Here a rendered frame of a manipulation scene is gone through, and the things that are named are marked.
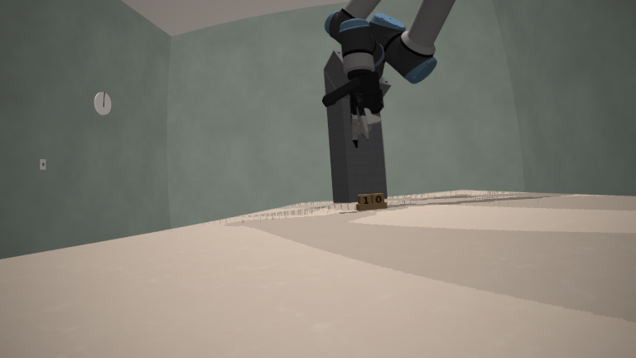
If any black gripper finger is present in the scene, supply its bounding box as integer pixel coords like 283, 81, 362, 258
350, 112, 372, 148
355, 94, 381, 140

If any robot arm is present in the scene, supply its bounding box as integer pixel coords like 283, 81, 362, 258
322, 0, 455, 107

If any tan wooden cube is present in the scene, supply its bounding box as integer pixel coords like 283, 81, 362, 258
371, 193, 384, 203
358, 194, 372, 205

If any tan rectangular tray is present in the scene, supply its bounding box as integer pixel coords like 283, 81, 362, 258
356, 202, 388, 211

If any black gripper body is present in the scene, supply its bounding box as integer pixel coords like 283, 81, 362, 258
347, 69, 384, 115

